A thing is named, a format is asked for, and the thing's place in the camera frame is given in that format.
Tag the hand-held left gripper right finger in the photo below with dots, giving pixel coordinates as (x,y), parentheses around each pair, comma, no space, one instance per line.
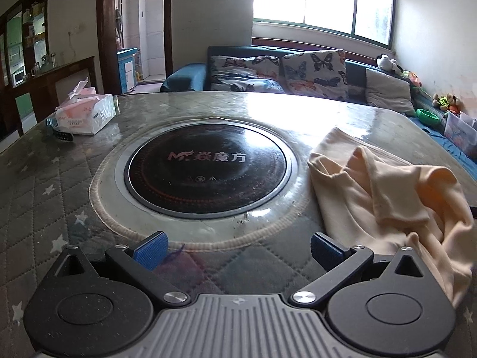
(326,253)

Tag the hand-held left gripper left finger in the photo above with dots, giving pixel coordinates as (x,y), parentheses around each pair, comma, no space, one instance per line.
(151,251)

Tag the cream shirt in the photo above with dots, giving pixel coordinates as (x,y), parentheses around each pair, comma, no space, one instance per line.
(354,209)

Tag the round black induction cooktop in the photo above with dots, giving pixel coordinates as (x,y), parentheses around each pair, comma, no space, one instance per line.
(205,179)

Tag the white pink tissue pack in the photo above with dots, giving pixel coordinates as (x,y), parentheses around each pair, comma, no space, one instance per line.
(89,113)

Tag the blue patterned sofa cover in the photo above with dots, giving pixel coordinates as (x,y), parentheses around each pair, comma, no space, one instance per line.
(462,164)

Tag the green bowl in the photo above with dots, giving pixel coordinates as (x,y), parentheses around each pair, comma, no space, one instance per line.
(428,116)

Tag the grey pillow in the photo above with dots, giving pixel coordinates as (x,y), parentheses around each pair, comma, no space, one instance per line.
(389,91)

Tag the butterfly print pillow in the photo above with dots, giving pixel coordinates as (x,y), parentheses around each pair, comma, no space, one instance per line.
(316,74)
(242,74)

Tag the blue sofa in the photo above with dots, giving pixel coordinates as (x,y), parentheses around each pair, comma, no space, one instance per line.
(186,76)

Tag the clear plastic storage box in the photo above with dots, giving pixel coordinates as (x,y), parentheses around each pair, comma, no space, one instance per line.
(460,134)

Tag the blue white small cabinet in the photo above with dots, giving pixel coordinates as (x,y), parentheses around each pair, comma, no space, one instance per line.
(125,71)

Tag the dark wooden sideboard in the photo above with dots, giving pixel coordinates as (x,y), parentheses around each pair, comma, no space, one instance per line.
(74,78)

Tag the green orange plush toy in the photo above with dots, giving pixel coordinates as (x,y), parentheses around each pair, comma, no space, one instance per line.
(411,78)

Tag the brown plush bear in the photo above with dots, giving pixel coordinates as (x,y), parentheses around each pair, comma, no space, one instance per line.
(454,102)

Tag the panda plush toy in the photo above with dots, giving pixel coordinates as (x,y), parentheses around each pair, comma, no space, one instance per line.
(385,62)

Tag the white microwave oven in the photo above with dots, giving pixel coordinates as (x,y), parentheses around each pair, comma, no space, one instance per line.
(18,76)

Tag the window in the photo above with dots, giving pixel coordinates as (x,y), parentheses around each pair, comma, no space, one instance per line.
(328,0)

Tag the dark wooden display cabinet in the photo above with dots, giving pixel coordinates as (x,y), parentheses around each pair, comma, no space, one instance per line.
(26,26)

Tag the dark wooden door frame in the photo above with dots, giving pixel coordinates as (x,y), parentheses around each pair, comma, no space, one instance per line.
(106,26)

